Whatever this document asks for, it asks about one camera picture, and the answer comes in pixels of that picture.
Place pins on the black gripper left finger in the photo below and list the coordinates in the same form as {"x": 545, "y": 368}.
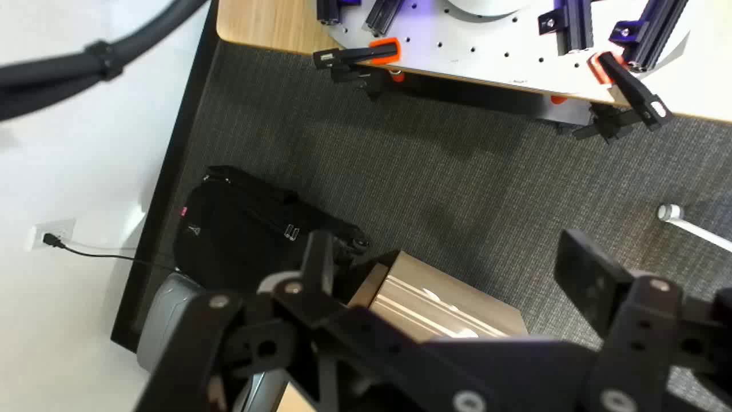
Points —
{"x": 229, "y": 336}

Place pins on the black baseboard strip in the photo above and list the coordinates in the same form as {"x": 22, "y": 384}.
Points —
{"x": 162, "y": 197}

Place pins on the white perforated base plate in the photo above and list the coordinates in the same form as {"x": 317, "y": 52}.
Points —
{"x": 487, "y": 54}

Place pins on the wooden platform board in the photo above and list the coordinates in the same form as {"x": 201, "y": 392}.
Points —
{"x": 259, "y": 27}

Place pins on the black bag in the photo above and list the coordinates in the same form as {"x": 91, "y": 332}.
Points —
{"x": 237, "y": 229}

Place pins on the white wall outlet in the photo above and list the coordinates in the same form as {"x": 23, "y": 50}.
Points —
{"x": 36, "y": 237}

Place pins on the orange black clamp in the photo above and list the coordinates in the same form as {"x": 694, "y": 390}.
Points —
{"x": 632, "y": 89}
{"x": 367, "y": 54}

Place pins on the grey rounded object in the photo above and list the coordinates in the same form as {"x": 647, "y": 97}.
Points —
{"x": 162, "y": 313}

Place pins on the silver metal leg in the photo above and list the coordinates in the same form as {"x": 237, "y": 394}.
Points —
{"x": 671, "y": 214}

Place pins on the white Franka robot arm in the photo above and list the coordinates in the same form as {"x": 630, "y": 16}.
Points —
{"x": 487, "y": 5}

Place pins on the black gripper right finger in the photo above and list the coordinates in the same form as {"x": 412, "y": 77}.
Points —
{"x": 642, "y": 321}

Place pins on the purple black extrusion bracket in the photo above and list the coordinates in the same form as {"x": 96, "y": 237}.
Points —
{"x": 384, "y": 15}
{"x": 332, "y": 11}
{"x": 653, "y": 31}
{"x": 572, "y": 24}

